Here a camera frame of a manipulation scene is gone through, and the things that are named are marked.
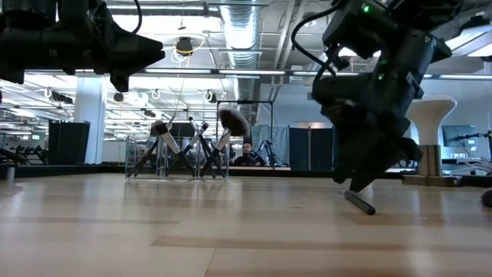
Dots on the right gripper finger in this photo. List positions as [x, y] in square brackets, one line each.
[380, 161]
[344, 167]

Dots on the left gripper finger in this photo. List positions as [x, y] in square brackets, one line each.
[138, 41]
[134, 61]

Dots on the black powder makeup brush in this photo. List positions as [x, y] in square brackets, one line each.
[361, 204]

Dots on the medium black makeup brush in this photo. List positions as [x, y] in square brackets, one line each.
[171, 143]

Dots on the thin black makeup brush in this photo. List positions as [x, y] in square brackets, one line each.
[196, 139]
[144, 158]
[207, 157]
[217, 165]

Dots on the black fan makeup brush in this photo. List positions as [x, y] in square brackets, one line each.
[234, 122]

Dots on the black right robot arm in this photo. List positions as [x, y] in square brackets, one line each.
[419, 50]

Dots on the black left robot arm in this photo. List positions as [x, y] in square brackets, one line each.
[27, 42]

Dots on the background black robot arm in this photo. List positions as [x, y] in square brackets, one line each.
[469, 135]

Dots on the black ceiling device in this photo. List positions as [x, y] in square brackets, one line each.
[184, 45]

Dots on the black partition panel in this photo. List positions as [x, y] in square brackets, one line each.
[300, 150]
[69, 142]

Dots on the white mushroom table lamp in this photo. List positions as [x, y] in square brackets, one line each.
[430, 115]

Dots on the white building column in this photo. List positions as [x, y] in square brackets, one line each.
[90, 115]

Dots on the teal curtain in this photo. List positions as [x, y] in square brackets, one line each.
[276, 146]

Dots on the long ceiling light strip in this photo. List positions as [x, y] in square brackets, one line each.
[215, 71]

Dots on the background computer monitor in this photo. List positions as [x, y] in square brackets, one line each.
[459, 135]

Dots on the person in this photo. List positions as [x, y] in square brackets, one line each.
[248, 158]

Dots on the clear plastic organizer container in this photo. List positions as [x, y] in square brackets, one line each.
[161, 175]

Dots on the background black robot rig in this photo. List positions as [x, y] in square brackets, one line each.
[23, 154]

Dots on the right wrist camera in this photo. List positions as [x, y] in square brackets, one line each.
[357, 31]

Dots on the silver ventilation duct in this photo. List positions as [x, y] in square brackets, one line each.
[242, 31]

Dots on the black aluminium table frame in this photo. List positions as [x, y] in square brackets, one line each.
[57, 170]

